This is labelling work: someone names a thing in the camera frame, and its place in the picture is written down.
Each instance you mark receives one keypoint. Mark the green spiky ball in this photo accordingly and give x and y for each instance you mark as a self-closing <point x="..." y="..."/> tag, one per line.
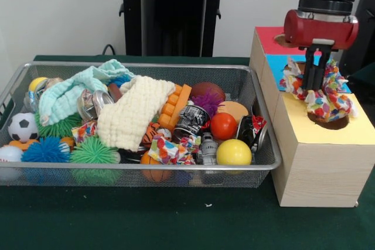
<point x="93" y="152"/>

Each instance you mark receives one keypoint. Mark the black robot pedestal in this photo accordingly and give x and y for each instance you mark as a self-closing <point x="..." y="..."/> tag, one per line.
<point x="173" y="27"/>

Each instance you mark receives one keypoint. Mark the black upright panel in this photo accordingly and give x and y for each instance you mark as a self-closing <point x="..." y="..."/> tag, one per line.
<point x="367" y="42"/>

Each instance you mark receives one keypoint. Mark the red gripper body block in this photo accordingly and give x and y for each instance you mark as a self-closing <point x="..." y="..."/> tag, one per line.
<point x="319" y="32"/>

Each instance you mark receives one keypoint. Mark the red orange ball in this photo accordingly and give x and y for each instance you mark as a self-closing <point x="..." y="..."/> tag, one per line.
<point x="223" y="126"/>

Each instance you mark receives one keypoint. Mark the dark green side table cloth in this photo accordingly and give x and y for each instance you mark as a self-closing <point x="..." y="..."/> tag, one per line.
<point x="366" y="75"/>

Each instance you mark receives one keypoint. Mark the shallow clear mesh bin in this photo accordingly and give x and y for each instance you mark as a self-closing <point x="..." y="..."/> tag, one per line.
<point x="58" y="179"/>

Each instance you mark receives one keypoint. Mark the cream knitted cloth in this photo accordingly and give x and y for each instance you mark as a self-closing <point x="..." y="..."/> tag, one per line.
<point x="132" y="115"/>

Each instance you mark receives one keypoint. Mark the blue spiky ball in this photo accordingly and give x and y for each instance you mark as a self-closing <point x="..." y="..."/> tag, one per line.
<point x="44" y="150"/>

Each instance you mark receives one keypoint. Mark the large yellow ball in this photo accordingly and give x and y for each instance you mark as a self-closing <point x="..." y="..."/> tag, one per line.
<point x="233" y="152"/>

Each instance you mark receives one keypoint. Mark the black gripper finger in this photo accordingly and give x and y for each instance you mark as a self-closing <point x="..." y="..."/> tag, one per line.
<point x="321" y="68"/>
<point x="308" y="68"/>

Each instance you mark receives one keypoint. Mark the mint green cloth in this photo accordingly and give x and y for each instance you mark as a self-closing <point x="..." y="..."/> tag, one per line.
<point x="64" y="95"/>

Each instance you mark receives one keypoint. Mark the colourful patterned paper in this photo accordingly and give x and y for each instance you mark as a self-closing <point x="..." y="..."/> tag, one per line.
<point x="167" y="150"/>
<point x="328" y="106"/>

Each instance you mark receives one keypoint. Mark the black and white soccer ball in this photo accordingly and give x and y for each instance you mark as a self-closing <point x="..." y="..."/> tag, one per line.
<point x="23" y="127"/>

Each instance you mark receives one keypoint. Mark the purple spiky ball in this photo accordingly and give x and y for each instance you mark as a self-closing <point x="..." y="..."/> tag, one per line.
<point x="206" y="100"/>

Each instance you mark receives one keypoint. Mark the white baseball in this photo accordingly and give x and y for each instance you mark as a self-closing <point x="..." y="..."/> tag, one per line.
<point x="10" y="154"/>

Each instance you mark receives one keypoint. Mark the wooden box with three holes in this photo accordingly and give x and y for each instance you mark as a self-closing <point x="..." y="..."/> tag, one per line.
<point x="322" y="174"/>

